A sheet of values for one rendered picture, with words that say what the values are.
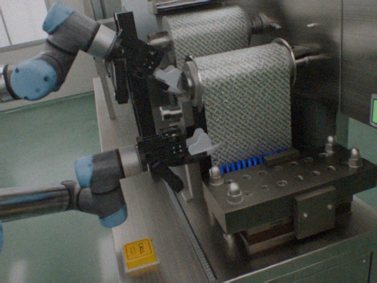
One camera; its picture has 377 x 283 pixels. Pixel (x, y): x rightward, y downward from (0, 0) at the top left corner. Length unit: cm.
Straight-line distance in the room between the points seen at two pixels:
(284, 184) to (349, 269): 28
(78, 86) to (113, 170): 569
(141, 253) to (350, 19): 71
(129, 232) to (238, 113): 43
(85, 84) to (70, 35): 567
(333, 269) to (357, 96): 42
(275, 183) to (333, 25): 40
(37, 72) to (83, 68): 574
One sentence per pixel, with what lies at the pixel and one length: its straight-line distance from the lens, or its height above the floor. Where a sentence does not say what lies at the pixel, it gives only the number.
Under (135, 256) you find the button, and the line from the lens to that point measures 86.
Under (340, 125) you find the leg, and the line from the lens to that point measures 127.
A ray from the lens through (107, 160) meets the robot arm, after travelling 84.
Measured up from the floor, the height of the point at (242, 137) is 110.
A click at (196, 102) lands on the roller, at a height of 121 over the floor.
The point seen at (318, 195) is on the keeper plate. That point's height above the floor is 102.
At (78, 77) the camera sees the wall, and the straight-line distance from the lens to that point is 646.
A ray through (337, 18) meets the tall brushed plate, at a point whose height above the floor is 137.
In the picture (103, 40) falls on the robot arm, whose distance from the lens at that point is 83.
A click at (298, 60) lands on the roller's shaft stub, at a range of 101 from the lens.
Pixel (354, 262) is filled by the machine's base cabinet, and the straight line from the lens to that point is 98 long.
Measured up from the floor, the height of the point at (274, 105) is 116.
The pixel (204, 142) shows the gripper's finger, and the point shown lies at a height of 112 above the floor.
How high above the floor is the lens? 148
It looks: 24 degrees down
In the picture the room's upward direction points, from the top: 9 degrees counter-clockwise
